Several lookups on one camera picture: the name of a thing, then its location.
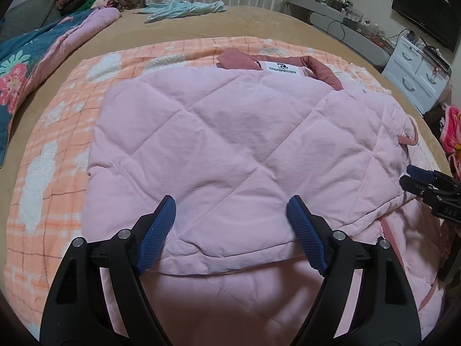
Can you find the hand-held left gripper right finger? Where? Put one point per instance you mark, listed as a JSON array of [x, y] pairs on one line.
[[306, 230]]

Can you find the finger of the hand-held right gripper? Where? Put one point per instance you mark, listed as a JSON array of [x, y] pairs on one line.
[[410, 183], [419, 172]]

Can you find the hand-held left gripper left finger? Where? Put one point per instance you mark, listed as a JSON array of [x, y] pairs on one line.
[[158, 230]]

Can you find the pink quilted jacket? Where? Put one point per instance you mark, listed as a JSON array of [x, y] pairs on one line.
[[234, 144]]

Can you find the black garment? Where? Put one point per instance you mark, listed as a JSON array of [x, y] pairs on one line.
[[434, 119]]

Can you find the bright pink cloth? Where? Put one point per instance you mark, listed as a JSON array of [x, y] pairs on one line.
[[452, 126]]

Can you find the white drawer cabinet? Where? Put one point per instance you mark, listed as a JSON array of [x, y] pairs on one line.
[[407, 75]]

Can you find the orange checked blanket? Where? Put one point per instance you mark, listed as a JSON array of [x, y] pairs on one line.
[[54, 151]]

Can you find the grey rounded desk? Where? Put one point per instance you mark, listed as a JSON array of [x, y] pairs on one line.
[[360, 39]]

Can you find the black flat screen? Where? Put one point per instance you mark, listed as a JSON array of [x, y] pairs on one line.
[[421, 10]]

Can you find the assorted desk clutter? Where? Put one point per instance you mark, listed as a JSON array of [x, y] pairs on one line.
[[353, 16]]

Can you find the teal floral quilt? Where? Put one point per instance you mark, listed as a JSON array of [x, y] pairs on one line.
[[21, 72]]

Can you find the tan bed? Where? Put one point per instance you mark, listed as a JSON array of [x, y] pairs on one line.
[[252, 21]]

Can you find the light blue cloth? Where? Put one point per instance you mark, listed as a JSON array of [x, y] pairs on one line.
[[180, 9]]

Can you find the dark grey pillow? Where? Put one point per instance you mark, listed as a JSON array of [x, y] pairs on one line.
[[28, 14]]

